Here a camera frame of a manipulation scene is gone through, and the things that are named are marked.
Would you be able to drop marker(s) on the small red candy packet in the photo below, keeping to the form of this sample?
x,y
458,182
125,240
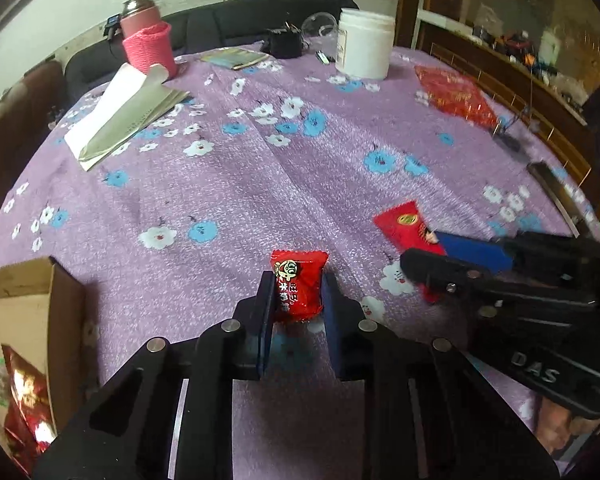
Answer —
x,y
300,285

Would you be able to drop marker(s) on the black leather sofa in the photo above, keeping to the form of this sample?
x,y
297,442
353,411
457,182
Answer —
x,y
220,20

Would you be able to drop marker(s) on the wooden cabinet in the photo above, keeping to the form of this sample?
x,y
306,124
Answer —
x,y
520,35

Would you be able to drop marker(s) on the small black device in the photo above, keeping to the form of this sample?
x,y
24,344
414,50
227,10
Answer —
x,y
113,27

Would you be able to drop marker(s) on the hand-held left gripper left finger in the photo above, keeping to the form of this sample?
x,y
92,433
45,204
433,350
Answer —
x,y
266,320

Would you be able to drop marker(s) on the clear glass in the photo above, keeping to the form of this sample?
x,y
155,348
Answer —
x,y
317,25

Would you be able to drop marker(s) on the open white book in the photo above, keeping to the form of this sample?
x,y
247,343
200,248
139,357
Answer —
x,y
120,110

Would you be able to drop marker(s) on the small lighter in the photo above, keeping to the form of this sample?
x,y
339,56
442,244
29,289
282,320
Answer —
x,y
324,57

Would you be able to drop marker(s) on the white plastic jar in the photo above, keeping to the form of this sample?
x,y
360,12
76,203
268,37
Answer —
x,y
365,45

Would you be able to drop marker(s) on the cardboard box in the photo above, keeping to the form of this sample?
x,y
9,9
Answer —
x,y
30,300

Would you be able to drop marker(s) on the black flat bar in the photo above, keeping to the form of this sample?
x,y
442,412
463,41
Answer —
x,y
555,195

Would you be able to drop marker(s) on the pink thermos bottle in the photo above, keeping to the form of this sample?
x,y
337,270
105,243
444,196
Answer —
x,y
147,45

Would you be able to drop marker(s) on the person's right hand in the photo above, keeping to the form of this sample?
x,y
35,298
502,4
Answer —
x,y
565,427

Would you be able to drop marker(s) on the brown armchair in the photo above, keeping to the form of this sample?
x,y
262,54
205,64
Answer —
x,y
15,120

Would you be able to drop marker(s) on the red snack packet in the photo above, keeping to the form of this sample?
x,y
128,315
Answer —
x,y
402,222

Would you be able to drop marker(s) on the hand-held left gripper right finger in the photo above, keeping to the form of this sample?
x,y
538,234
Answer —
x,y
332,320

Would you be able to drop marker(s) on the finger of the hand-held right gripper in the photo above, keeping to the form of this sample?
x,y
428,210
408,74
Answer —
x,y
475,252
445,272

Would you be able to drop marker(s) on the black pouch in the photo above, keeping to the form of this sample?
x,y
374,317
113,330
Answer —
x,y
285,44

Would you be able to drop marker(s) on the colourful booklet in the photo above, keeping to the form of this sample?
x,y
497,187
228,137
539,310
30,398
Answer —
x,y
235,57

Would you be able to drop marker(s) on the red foil snack bag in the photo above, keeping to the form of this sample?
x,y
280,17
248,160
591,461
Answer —
x,y
27,390

